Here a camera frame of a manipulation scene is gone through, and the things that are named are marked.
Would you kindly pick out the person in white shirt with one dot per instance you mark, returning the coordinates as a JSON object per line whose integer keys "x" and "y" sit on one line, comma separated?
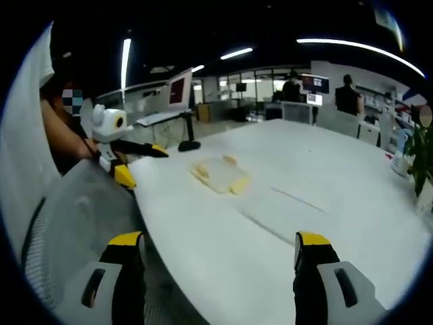
{"x": 23, "y": 135}

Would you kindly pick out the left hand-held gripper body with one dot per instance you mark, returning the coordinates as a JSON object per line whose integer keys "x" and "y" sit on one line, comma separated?
{"x": 107, "y": 125}

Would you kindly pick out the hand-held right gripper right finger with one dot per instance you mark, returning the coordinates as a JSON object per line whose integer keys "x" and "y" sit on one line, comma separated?
{"x": 311, "y": 271}

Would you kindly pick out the small lit monitor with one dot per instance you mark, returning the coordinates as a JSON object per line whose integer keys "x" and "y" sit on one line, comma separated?
{"x": 314, "y": 99}

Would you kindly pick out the grey mesh office chair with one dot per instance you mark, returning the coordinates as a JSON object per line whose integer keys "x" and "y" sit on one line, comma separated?
{"x": 88, "y": 206}

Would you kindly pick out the small black screen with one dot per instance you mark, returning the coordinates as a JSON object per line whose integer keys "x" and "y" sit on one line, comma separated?
{"x": 241, "y": 87}

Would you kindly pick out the white spray bottle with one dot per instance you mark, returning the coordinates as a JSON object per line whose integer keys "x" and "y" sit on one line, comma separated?
{"x": 400, "y": 159}

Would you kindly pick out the yellow cardboard box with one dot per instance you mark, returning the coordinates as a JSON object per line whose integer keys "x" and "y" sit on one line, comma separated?
{"x": 203, "y": 112}

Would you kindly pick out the wide lit monitor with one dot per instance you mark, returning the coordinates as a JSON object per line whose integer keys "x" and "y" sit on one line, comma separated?
{"x": 316, "y": 84}

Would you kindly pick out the black monitor stand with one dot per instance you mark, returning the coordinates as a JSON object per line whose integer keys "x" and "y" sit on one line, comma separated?
{"x": 189, "y": 144}

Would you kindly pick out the green potted plant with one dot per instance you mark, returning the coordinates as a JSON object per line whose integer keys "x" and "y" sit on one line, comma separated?
{"x": 421, "y": 152}

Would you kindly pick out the white monitor with red screen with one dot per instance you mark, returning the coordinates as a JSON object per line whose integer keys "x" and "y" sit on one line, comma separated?
{"x": 179, "y": 89}

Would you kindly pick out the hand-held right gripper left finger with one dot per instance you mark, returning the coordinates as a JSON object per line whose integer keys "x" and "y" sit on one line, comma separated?
{"x": 130, "y": 271}

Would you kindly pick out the long ceiling light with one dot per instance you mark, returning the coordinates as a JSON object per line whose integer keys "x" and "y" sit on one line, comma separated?
{"x": 236, "y": 53}
{"x": 126, "y": 62}
{"x": 358, "y": 47}
{"x": 198, "y": 68}

